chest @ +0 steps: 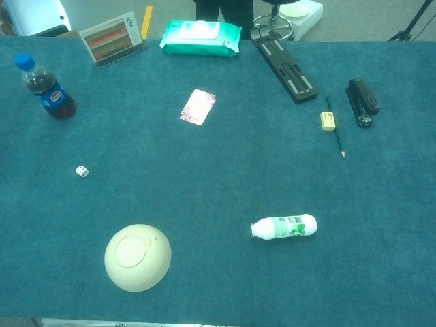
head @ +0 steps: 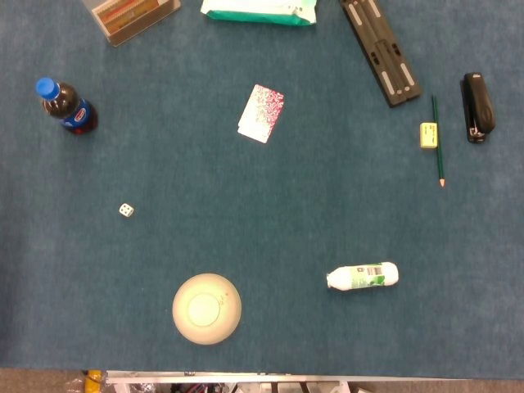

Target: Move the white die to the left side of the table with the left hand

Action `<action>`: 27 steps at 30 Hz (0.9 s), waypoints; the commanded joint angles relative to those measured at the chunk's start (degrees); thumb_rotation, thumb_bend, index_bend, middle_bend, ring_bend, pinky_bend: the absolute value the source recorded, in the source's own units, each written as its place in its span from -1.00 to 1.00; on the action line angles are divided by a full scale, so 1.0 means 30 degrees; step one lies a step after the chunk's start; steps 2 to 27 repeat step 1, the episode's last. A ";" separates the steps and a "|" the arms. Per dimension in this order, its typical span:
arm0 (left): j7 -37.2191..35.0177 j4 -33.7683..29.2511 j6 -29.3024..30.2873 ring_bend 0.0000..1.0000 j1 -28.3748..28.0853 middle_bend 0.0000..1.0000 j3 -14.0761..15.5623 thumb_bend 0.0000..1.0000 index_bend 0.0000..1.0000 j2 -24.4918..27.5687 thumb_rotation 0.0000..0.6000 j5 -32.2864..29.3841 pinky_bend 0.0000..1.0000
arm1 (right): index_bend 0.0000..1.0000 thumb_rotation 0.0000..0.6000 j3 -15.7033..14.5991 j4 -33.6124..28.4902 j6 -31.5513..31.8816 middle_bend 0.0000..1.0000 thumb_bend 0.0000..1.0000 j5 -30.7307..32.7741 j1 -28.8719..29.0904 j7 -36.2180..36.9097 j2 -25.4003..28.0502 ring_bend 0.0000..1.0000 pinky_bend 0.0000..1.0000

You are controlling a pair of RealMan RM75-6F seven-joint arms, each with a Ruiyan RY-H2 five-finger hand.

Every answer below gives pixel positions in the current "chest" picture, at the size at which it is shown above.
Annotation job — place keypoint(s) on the black folding bracket rail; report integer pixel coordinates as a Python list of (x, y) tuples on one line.
[(286, 68)]

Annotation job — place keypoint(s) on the dark clothed person legs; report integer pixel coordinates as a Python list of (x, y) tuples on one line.
[(225, 12)]

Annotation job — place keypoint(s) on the black tripod leg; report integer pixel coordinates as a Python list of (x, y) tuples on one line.
[(410, 24)]

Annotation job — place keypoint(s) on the desk calendar card stand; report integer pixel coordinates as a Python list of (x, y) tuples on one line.
[(110, 39)]

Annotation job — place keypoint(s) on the pale yellow eraser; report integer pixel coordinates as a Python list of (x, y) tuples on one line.
[(327, 121)]

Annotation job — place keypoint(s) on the white box with plate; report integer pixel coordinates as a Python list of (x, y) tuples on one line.
[(304, 15)]

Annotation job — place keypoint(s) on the red patterned playing card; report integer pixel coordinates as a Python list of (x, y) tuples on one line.
[(198, 107)]

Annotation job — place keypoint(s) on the green wet wipes pack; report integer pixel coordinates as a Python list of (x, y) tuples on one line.
[(201, 37)]

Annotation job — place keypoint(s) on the white bottle green label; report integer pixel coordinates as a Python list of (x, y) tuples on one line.
[(284, 227)]

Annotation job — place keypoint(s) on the Pepsi cola bottle blue cap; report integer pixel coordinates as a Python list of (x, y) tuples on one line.
[(47, 92)]

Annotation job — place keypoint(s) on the black stapler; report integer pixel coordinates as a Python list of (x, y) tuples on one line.
[(363, 102)]

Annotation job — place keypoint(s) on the small white die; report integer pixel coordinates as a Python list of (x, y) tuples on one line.
[(82, 171)]

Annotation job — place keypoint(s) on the dark green pencil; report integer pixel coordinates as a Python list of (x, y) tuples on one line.
[(335, 127)]

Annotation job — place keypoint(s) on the teal table cloth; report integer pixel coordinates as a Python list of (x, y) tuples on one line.
[(218, 204)]

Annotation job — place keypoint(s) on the white appliance housing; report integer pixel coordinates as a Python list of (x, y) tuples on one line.
[(34, 17)]

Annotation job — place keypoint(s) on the cream upturned bowl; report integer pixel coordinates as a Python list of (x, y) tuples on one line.
[(138, 257)]

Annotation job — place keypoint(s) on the chrome stool base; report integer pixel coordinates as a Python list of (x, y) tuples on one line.
[(274, 24)]

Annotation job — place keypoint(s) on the yellow strip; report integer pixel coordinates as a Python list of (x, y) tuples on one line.
[(146, 22)]

